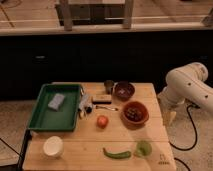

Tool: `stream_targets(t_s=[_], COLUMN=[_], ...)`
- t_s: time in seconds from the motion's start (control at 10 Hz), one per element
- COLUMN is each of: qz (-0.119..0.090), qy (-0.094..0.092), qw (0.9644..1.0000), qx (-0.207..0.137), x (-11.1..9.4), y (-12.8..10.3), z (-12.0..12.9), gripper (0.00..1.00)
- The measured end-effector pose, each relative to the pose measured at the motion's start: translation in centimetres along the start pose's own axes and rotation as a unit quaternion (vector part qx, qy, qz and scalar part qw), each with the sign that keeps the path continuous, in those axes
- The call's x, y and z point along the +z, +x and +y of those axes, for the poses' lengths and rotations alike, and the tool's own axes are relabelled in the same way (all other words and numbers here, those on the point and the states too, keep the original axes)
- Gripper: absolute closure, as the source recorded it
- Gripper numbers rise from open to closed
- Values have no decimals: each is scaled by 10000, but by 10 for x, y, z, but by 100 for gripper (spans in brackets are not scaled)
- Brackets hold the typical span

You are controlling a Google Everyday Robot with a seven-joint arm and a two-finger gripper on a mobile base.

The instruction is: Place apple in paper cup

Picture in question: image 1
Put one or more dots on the dark brown bowl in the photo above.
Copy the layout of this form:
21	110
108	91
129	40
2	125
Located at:
124	90

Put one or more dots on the terracotta bowl with fruit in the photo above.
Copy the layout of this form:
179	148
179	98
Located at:
134	113

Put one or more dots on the red apple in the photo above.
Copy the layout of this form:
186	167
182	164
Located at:
102	121

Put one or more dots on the metal spoon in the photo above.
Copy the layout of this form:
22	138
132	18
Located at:
107	108

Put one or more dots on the blue grey sponge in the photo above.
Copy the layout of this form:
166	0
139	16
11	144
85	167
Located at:
56	101

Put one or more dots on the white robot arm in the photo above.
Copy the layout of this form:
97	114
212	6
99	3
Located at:
185	83

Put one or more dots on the white paper cup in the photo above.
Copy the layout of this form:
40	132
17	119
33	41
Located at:
53	147

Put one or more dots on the green plastic cup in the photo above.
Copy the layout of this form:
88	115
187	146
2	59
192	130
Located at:
143	149

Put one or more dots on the small toy figure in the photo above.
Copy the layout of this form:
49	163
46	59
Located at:
85	106

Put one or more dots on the dark small cup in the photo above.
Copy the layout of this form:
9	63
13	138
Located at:
109	84

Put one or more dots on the wooden block with black strip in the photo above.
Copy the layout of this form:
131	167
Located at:
102	99

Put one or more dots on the green chili pepper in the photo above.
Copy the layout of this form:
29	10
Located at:
121	155

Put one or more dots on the green plastic tray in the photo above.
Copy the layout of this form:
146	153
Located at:
64	119

